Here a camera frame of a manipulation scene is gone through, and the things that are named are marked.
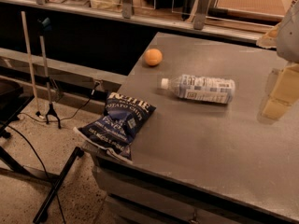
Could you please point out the metal railing shelf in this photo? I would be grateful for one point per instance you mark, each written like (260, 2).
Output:
(232, 19)

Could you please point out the white pole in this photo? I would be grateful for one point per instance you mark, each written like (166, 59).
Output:
(31, 68)

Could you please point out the clear plastic water bottle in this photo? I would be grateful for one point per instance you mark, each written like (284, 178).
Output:
(203, 89)

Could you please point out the black tripod stand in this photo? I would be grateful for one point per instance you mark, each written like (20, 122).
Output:
(44, 25)

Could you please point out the orange fruit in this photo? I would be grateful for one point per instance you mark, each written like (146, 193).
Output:
(153, 57)

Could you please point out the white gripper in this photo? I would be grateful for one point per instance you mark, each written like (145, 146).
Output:
(290, 36)

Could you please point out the grey table drawer cabinet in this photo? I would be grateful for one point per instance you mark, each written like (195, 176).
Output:
(139, 197)

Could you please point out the blue Kettle chips bag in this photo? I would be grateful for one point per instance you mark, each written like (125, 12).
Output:
(116, 129)

